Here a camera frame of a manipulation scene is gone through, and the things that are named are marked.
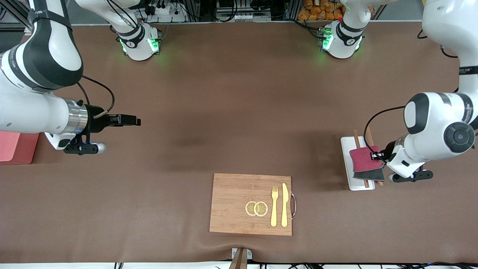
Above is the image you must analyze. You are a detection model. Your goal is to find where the pink plastic bin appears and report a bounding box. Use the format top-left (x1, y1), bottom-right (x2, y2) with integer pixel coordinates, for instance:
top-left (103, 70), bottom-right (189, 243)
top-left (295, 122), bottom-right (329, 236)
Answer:
top-left (0, 132), bottom-right (40, 166)

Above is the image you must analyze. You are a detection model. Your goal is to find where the white rectangular tray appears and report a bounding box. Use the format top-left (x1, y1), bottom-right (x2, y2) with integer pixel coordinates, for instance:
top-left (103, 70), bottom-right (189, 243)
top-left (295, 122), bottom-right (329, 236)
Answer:
top-left (340, 136), bottom-right (376, 191)

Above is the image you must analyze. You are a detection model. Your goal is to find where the white socket strip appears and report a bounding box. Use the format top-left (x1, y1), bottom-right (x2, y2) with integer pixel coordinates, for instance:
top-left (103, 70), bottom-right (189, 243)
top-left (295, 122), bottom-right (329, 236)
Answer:
top-left (217, 13), bottom-right (271, 22)

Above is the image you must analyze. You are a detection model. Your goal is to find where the wooden cutting board, metal handle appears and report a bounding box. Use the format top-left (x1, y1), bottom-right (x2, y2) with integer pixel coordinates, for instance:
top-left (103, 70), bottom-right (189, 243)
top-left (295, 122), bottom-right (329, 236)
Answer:
top-left (209, 173), bottom-right (297, 236)

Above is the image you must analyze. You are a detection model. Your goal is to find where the white power strip with plugs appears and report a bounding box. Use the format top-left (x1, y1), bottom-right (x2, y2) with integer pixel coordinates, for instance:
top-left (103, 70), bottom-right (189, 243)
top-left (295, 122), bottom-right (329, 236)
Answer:
top-left (144, 3), bottom-right (187, 23)

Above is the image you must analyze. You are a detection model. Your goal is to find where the red and grey cloth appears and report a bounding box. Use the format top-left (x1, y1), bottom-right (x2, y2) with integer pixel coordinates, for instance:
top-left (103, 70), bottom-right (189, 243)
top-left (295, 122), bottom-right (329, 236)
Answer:
top-left (349, 147), bottom-right (385, 182)

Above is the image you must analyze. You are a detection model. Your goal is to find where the yellow plastic knife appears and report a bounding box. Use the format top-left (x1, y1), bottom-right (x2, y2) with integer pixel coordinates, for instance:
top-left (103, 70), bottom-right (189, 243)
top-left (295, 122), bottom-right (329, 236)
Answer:
top-left (281, 183), bottom-right (289, 228)

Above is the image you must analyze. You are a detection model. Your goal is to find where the yellow plastic fork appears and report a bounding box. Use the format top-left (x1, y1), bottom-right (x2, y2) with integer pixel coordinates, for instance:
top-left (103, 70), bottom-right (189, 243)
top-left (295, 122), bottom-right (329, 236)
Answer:
top-left (270, 186), bottom-right (279, 227)

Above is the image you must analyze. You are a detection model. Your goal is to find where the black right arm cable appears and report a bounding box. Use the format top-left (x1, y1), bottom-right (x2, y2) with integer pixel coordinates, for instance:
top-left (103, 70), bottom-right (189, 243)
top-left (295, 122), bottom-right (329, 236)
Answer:
top-left (77, 75), bottom-right (115, 119)

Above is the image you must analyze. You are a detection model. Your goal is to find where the brown table cover mat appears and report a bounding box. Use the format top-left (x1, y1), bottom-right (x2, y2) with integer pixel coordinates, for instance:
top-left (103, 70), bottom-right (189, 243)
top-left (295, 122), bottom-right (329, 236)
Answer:
top-left (0, 21), bottom-right (478, 264)

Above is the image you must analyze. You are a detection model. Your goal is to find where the brown stand bar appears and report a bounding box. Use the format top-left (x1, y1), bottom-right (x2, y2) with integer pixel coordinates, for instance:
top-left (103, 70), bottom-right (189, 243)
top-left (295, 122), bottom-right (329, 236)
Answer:
top-left (229, 248), bottom-right (248, 269)

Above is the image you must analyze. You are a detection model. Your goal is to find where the brown wooden rod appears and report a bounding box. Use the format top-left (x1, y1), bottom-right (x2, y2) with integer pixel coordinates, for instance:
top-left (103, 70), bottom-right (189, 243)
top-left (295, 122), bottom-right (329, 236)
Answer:
top-left (353, 129), bottom-right (370, 188)
top-left (365, 126), bottom-right (384, 186)

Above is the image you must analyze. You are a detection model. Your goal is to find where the aluminium frame strut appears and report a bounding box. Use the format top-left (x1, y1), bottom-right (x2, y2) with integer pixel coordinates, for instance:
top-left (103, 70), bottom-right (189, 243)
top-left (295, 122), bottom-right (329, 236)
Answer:
top-left (0, 0), bottom-right (32, 30)

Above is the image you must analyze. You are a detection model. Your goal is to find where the orange toy bread pile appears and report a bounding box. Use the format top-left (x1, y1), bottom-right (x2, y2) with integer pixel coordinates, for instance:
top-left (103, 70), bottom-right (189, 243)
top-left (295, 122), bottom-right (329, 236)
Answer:
top-left (298, 0), bottom-right (374, 21)

